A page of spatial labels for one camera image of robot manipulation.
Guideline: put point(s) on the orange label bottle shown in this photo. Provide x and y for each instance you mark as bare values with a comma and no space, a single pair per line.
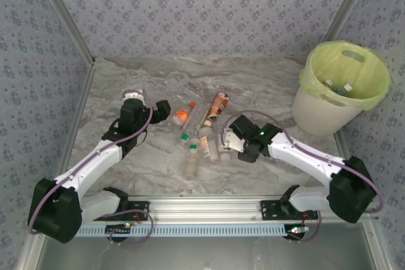
182,115

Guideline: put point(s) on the tall green cap bottle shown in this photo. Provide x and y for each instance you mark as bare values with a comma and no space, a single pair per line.
191,162

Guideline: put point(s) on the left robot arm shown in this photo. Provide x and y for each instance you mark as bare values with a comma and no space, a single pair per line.
91,164

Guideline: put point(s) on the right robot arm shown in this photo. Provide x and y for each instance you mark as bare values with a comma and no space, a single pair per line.
300,156

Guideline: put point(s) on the cream plastic bin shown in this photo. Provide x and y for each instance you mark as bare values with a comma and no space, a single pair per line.
322,115

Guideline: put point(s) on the green plastic bin liner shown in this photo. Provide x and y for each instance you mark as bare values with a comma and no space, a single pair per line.
370,71

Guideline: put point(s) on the small green cap bottle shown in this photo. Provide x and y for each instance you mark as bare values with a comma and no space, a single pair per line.
184,137

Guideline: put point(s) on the brown label bottle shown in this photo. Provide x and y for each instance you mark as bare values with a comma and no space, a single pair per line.
218,103

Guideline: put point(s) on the cream label translucent bottle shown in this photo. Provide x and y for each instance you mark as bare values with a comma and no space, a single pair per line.
205,145

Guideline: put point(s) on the small circuit board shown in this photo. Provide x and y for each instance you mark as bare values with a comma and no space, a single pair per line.
118,229
297,230

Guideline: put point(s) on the grey metal panel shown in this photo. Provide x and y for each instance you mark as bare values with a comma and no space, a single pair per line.
202,254

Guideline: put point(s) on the aluminium table side rail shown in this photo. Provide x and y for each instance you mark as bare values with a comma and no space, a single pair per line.
77,118
375,251

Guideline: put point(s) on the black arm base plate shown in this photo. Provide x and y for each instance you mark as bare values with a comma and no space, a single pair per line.
139,206
269,208

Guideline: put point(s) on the aluminium mounting rail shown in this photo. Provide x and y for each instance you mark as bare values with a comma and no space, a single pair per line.
202,206

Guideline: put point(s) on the aluminium frame post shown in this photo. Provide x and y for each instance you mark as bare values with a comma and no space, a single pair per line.
348,4
66,14

